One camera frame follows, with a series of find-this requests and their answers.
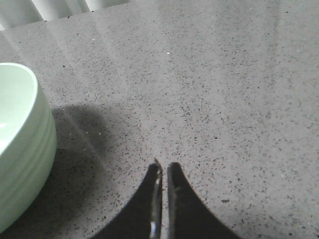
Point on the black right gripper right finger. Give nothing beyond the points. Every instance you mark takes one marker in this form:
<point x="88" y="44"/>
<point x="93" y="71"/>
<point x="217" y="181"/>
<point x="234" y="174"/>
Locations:
<point x="189" y="218"/>

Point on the green bowl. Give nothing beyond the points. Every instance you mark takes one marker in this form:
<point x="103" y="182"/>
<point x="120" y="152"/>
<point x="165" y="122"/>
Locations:
<point x="28" y="141"/>

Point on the grey curtain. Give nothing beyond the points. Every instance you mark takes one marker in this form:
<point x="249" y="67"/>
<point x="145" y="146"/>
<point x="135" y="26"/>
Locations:
<point x="15" y="13"/>

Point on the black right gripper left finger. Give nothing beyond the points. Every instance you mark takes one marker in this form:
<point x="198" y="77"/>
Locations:
<point x="141" y="217"/>

